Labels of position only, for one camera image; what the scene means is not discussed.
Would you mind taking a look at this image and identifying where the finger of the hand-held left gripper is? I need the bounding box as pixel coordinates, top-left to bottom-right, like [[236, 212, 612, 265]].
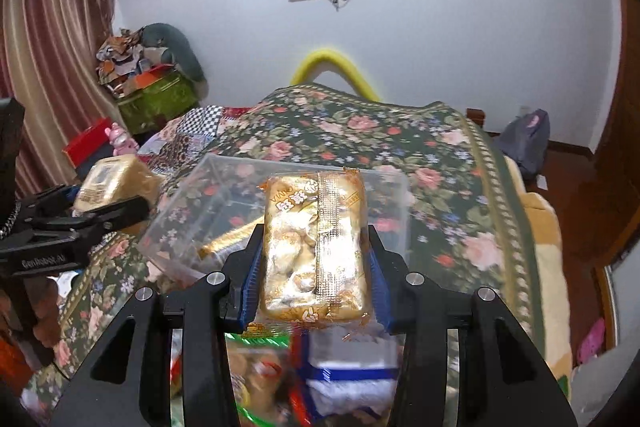
[[30, 196, 151, 239], [17, 184, 83, 214]]

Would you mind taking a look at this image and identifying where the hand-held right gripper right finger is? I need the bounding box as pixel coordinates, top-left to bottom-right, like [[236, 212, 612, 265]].
[[367, 224, 576, 427]]

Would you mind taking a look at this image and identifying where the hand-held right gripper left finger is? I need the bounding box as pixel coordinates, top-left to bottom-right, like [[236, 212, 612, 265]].
[[47, 223, 266, 427]]

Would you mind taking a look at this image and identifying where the golden bread snack packet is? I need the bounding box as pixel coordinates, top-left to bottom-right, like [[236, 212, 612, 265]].
[[257, 167, 374, 327], [72, 155, 164, 219]]

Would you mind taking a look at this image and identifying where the gold snack bar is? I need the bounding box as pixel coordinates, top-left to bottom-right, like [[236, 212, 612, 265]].
[[197, 227, 252, 261]]

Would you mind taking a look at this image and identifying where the clear plastic container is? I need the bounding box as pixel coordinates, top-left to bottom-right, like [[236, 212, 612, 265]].
[[137, 154, 413, 294]]

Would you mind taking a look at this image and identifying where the red box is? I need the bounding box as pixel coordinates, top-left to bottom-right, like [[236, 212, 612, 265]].
[[62, 118, 113, 168]]

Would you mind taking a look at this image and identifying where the pink toy figure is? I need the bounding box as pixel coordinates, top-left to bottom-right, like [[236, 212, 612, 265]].
[[109, 123, 141, 156]]

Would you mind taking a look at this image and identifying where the blue and white snack packet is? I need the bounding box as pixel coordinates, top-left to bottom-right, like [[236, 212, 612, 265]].
[[295, 329, 402, 427]]

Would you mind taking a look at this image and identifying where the green-edged snack bag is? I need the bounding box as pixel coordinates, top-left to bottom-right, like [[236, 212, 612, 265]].
[[170, 326, 301, 427]]

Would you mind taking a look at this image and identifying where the checkered patchwork quilt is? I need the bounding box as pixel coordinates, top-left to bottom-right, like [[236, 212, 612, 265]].
[[140, 104, 266, 175]]

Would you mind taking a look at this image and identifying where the green patterned box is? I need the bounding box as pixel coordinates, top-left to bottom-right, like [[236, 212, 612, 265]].
[[116, 73, 198, 132]]

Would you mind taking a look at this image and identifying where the striped pink curtain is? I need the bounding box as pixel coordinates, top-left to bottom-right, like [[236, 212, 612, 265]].
[[0, 0, 121, 198]]

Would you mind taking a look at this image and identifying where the green floral blanket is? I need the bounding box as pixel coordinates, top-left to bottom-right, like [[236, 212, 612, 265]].
[[22, 84, 543, 427]]

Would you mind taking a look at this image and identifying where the pile of clothes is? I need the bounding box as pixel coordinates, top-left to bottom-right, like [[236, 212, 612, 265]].
[[96, 23, 207, 98]]

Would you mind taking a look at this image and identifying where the beige fleece blanket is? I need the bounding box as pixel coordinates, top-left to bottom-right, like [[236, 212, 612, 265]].
[[502, 154, 573, 400]]

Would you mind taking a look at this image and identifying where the grey bag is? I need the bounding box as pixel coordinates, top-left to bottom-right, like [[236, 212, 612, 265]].
[[498, 108, 551, 180]]

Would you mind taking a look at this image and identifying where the pink slipper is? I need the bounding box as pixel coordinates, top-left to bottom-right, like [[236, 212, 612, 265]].
[[576, 318, 607, 365]]

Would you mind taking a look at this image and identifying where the yellow foam tube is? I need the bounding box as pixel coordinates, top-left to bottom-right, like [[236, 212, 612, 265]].
[[291, 48, 383, 102]]

